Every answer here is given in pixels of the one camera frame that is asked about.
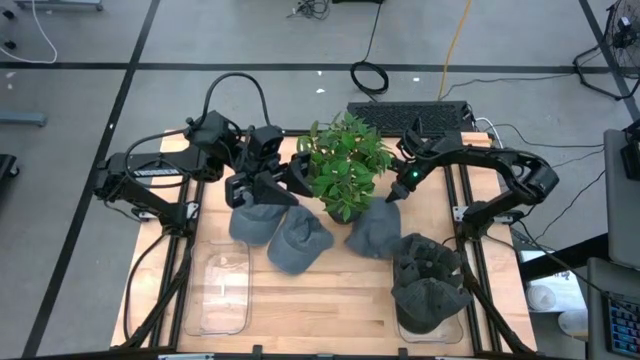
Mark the green potted plant black pot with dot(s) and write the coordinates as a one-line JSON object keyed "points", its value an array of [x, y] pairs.
{"points": [[345, 165]]}

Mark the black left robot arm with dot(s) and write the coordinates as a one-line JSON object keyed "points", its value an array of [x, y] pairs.
{"points": [[150, 172]]}

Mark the white round object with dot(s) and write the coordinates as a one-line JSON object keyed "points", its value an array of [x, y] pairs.
{"points": [[574, 324]]}

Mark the white paper roll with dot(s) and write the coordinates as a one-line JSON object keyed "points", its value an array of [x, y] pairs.
{"points": [[540, 298]]}

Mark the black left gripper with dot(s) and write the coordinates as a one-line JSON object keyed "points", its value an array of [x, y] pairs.
{"points": [[235, 190]]}

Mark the backlit blue keyboard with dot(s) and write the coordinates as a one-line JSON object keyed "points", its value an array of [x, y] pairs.
{"points": [[625, 327]]}

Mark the black keyboard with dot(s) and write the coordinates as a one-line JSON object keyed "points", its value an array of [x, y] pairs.
{"points": [[380, 117]]}

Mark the blue-grey baseball cap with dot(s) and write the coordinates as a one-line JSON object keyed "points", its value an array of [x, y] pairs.
{"points": [[300, 245], [372, 230], [255, 227]]}

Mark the black metal table frame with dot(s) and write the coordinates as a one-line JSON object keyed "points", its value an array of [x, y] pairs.
{"points": [[175, 325]]}

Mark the grey stand base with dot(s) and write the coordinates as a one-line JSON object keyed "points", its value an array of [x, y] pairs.
{"points": [[60, 5]]}

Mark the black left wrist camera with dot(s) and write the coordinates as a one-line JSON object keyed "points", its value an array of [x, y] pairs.
{"points": [[266, 142]]}

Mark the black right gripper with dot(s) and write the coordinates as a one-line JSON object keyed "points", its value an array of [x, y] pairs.
{"points": [[415, 165]]}

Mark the black floor beam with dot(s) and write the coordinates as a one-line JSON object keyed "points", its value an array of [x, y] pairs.
{"points": [[565, 257]]}

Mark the grey desk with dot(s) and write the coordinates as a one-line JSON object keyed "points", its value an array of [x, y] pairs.
{"points": [[622, 225]]}

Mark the clear plastic bin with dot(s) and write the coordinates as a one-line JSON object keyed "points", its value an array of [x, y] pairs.
{"points": [[217, 290], [430, 339]]}

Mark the grey floor bar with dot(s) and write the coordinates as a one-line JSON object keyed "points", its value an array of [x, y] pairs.
{"points": [[22, 120]]}

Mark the black floor fan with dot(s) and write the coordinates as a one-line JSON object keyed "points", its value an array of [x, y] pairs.
{"points": [[625, 35]]}

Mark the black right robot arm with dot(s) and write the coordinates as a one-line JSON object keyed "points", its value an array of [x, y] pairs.
{"points": [[500, 160]]}

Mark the black device on desk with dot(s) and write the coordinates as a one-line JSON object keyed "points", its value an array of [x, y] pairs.
{"points": [[632, 155]]}

